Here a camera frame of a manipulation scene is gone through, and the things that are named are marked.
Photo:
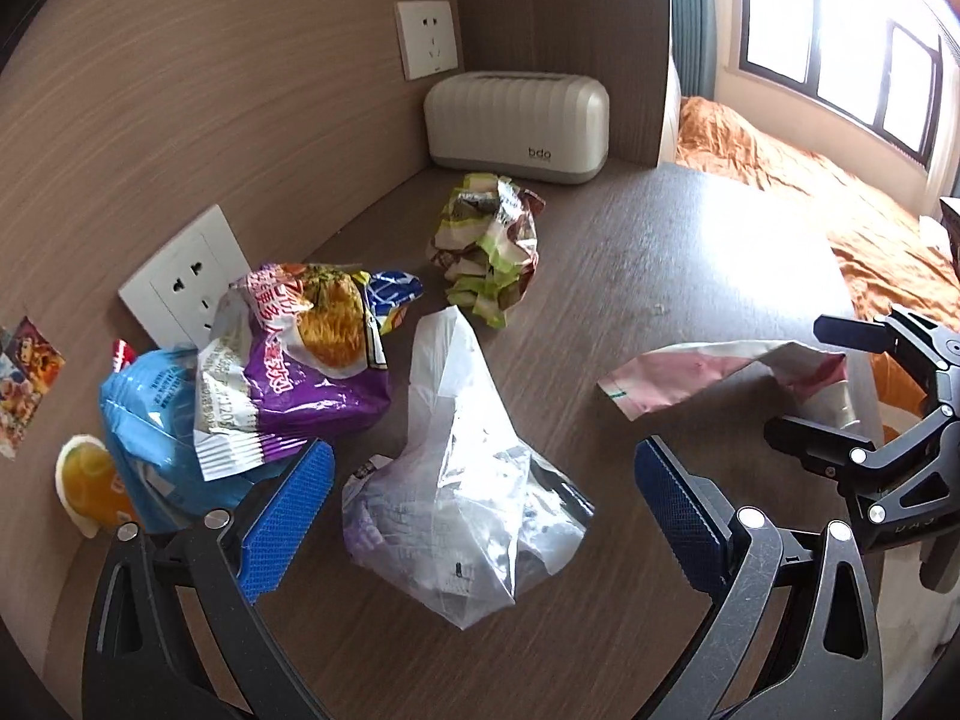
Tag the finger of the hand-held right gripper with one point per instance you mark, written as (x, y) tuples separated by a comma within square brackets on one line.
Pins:
[(855, 331), (817, 442)]

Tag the large clear plastic bag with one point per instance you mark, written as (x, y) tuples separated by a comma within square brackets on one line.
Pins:
[(465, 480)]

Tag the pink white wrapper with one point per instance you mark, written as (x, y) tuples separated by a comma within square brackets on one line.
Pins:
[(675, 379)]

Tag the cream padded headboard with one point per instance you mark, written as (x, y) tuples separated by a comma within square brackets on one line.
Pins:
[(670, 116)]

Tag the dark framed window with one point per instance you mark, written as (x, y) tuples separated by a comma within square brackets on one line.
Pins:
[(840, 37)]

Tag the blue plastic packet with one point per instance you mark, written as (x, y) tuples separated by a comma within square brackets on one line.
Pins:
[(150, 435)]

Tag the green crumpled wrapper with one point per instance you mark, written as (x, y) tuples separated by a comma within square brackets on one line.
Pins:
[(487, 247)]

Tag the picture stickers strip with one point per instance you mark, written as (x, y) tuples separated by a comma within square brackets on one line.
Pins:
[(26, 382)]

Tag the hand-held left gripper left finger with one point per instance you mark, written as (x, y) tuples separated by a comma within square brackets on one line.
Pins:
[(289, 517)]

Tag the purple noodle packet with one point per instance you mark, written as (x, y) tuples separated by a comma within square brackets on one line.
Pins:
[(300, 382)]

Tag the orange blanket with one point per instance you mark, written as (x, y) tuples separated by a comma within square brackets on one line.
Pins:
[(810, 187)]

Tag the blue-grey curtain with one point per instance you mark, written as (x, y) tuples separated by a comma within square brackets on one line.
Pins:
[(694, 15)]

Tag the cream ribbed tissue box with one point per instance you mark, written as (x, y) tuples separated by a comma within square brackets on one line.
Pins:
[(517, 120)]

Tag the orange plastic cup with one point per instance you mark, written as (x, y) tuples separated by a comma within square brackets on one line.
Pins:
[(86, 484)]

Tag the white wall socket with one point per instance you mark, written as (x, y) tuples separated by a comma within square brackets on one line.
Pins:
[(427, 37), (176, 289)]

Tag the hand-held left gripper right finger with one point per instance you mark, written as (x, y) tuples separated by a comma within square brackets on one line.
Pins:
[(679, 514)]

